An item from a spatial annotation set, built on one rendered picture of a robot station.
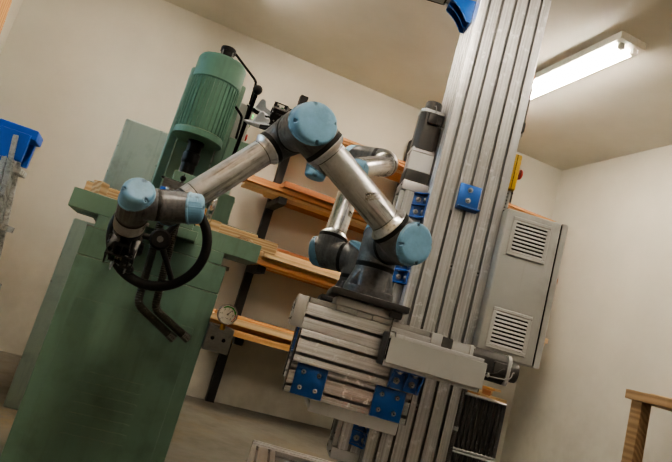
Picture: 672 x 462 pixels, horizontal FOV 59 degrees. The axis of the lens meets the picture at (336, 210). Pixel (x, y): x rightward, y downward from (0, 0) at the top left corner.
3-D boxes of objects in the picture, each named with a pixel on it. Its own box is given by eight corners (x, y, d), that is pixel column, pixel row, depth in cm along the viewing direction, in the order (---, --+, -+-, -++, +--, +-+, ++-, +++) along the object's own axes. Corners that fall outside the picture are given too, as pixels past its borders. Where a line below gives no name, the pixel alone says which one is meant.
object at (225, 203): (202, 219, 221) (212, 189, 224) (201, 221, 228) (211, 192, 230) (227, 227, 223) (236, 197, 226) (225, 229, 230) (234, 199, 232)
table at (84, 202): (61, 200, 170) (69, 180, 171) (75, 212, 199) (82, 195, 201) (262, 262, 184) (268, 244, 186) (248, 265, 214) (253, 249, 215)
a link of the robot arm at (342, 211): (335, 267, 222) (378, 142, 239) (300, 259, 228) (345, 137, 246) (345, 277, 232) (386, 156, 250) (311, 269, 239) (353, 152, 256)
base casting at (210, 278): (75, 252, 178) (85, 224, 180) (94, 260, 233) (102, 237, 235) (219, 295, 189) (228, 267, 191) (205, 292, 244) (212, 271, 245)
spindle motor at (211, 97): (172, 127, 199) (201, 44, 205) (171, 139, 215) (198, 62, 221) (223, 145, 203) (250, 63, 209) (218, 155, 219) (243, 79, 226)
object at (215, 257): (93, 226, 181) (98, 214, 182) (100, 232, 201) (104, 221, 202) (220, 265, 190) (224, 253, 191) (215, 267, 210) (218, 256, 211)
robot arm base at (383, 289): (386, 305, 183) (394, 274, 185) (395, 304, 168) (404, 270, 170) (339, 291, 182) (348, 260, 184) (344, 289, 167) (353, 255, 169)
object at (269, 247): (104, 201, 197) (108, 189, 198) (105, 201, 199) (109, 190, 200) (275, 254, 211) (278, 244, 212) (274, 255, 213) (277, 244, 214)
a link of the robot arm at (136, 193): (160, 204, 132) (119, 201, 129) (151, 231, 140) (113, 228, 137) (159, 176, 137) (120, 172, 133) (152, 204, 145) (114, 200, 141)
